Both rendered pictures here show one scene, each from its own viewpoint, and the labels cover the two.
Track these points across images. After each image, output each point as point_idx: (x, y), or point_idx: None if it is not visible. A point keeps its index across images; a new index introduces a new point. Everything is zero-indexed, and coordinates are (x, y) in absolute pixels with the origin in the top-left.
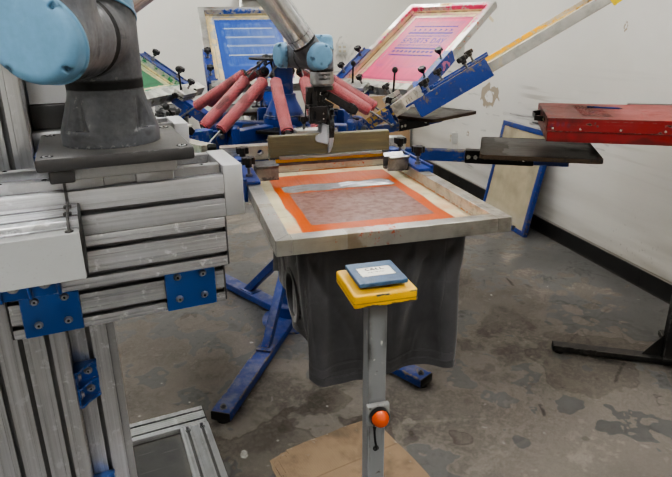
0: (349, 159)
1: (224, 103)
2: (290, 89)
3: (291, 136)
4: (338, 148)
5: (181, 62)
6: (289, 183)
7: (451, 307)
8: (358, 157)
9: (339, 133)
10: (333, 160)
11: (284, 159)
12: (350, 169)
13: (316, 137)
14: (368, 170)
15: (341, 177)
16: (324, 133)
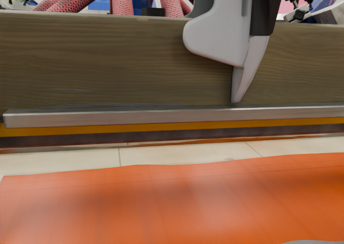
0: (299, 129)
1: (42, 10)
2: (146, 3)
3: (69, 17)
4: (272, 87)
5: None
6: (51, 235)
7: None
8: (330, 123)
9: (284, 25)
10: (244, 131)
11: (29, 126)
12: (271, 147)
13: (189, 29)
14: (326, 155)
15: (267, 193)
16: (227, 14)
